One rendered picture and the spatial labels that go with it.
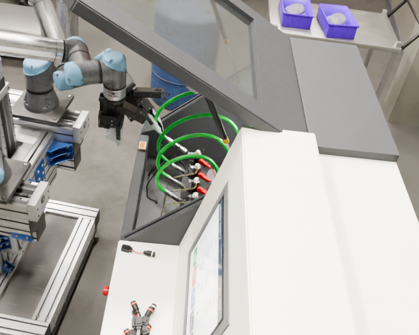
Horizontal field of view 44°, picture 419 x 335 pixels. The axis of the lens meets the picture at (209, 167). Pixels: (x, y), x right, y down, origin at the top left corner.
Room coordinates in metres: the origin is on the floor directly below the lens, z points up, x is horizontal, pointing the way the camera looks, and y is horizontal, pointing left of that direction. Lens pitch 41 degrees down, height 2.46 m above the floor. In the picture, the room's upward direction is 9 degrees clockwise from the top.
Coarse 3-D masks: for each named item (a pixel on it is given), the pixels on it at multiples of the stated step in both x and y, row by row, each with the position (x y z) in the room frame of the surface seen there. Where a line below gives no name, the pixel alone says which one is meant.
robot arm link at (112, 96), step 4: (104, 88) 1.43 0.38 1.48; (124, 88) 1.45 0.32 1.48; (104, 92) 1.43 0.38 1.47; (108, 92) 1.42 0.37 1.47; (112, 92) 1.42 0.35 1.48; (116, 92) 1.42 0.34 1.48; (120, 92) 1.43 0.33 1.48; (124, 92) 1.45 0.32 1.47; (104, 96) 1.43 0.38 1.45; (108, 96) 1.42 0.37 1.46; (112, 96) 1.41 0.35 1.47; (116, 96) 1.42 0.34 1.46; (120, 96) 1.43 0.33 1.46; (124, 96) 1.45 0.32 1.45; (112, 100) 1.43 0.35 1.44; (116, 100) 1.42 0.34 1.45
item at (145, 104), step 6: (132, 84) 1.62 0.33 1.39; (126, 90) 1.60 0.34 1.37; (132, 90) 1.63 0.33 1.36; (126, 96) 1.61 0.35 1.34; (132, 96) 1.61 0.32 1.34; (132, 102) 1.61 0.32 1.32; (138, 102) 1.59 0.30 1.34; (144, 102) 1.61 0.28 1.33; (150, 102) 1.64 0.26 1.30; (144, 108) 1.58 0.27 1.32; (150, 108) 1.62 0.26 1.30; (132, 120) 1.57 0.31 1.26
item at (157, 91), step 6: (138, 90) 1.62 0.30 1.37; (144, 90) 1.62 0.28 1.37; (150, 90) 1.62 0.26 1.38; (156, 90) 1.62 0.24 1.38; (162, 90) 1.62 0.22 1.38; (138, 96) 1.61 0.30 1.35; (144, 96) 1.60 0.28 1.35; (150, 96) 1.60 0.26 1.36; (156, 96) 1.60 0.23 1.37; (162, 96) 1.61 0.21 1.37
